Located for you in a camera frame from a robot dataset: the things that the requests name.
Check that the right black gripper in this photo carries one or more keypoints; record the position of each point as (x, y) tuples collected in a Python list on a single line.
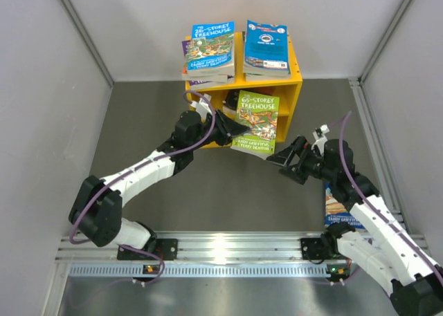
[(284, 158)]

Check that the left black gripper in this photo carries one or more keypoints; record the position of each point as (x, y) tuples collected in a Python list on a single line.
[(227, 128)]

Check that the lime 65-Storey Treehouse book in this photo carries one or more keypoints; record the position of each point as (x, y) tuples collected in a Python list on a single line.
[(259, 114)]

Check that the blue 91-Storey Treehouse book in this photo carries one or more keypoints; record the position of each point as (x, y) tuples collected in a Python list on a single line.
[(335, 212)]

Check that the light blue 26-Storey Treehouse book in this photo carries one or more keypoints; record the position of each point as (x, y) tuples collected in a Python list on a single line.
[(211, 50)]

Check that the blue back-cover book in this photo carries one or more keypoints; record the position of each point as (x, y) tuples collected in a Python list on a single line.
[(266, 49)]

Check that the dark Tale of Two Cities book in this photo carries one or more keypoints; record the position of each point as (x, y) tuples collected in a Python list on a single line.
[(230, 102)]

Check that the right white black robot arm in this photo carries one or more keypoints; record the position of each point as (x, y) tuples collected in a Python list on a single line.
[(410, 278)]

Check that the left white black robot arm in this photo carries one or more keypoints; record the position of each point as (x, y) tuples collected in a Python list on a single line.
[(98, 208)]

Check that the yellow wooden shelf box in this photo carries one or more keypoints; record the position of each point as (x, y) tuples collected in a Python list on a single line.
[(287, 90)]

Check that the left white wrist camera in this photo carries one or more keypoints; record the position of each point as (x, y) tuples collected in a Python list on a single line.
[(202, 106)]

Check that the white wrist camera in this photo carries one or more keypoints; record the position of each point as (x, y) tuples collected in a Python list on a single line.
[(320, 139), (202, 106)]

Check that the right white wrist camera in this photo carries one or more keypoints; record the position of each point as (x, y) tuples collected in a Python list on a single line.
[(320, 139)]

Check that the aluminium mounting rail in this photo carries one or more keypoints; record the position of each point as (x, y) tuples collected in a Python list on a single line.
[(207, 247)]

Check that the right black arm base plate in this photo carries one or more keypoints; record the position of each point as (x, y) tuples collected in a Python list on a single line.
[(314, 250)]

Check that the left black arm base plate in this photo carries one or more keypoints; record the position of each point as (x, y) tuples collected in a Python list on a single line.
[(165, 249)]

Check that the slotted grey cable duct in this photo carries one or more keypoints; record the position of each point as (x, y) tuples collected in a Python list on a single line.
[(178, 270)]

